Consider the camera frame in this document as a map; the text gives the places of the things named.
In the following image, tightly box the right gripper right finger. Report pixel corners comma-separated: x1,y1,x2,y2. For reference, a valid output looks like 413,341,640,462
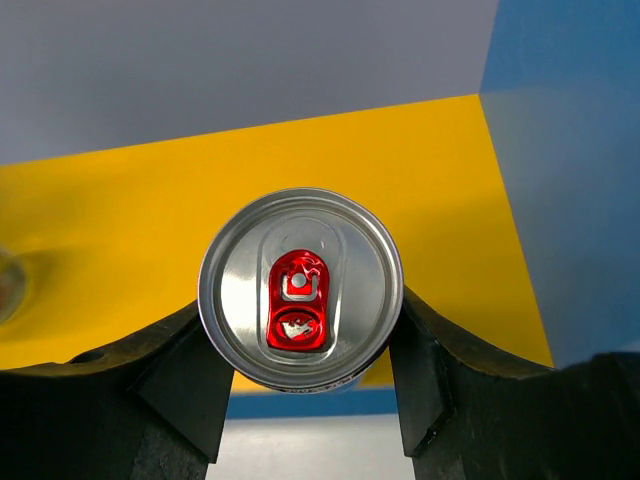
389,291,639,479

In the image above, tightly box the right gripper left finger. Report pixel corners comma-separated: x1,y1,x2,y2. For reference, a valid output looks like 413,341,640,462
1,303,233,479

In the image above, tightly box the Red Bull can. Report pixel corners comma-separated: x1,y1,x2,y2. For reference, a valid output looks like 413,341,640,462
197,188,404,394

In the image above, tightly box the clear water bottle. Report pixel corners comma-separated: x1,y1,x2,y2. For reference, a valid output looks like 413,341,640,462
0,249,27,323

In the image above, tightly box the blue and yellow shelf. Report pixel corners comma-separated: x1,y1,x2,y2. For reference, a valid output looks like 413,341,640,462
0,0,640,420

